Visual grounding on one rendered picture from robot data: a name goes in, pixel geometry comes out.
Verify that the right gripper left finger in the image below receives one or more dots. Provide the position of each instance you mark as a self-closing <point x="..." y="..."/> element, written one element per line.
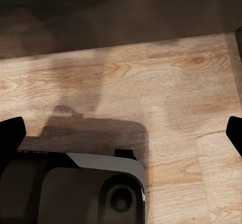
<point x="12" y="133"/>

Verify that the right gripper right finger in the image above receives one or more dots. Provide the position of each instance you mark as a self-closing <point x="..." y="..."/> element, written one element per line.
<point x="234" y="132"/>

